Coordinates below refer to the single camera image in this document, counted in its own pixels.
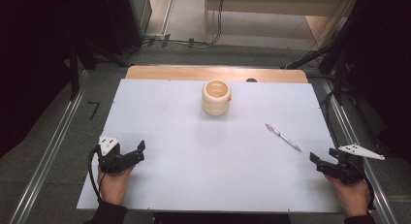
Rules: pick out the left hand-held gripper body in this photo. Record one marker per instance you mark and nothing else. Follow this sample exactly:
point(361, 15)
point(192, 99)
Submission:
point(108, 153)

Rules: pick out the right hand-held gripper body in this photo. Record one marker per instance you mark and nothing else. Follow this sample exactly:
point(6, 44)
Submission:
point(350, 164)

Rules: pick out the person's right hand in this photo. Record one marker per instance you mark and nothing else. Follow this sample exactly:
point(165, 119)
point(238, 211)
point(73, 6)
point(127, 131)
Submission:
point(352, 196)

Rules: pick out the silver pen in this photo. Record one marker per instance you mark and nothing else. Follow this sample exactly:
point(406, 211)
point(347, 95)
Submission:
point(283, 137)

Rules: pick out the white table board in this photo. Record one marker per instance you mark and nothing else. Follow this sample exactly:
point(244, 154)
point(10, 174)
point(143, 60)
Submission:
point(200, 166)

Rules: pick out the wooden table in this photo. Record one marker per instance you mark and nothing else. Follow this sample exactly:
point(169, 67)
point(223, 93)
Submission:
point(181, 73)

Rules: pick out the black stand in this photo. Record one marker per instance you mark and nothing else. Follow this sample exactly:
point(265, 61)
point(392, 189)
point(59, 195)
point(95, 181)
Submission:
point(74, 72)
point(336, 65)

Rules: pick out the ribbed wooden cup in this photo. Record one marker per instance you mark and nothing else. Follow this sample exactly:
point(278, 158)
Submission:
point(215, 99)

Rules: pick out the small dark round object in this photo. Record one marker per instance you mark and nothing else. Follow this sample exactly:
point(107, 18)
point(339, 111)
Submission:
point(251, 80)

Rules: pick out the dark cabinet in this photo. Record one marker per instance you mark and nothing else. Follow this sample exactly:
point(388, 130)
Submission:
point(132, 17)

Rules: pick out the metal floor rail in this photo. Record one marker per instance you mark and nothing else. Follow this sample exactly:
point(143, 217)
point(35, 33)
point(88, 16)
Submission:
point(362, 146)
point(48, 156)

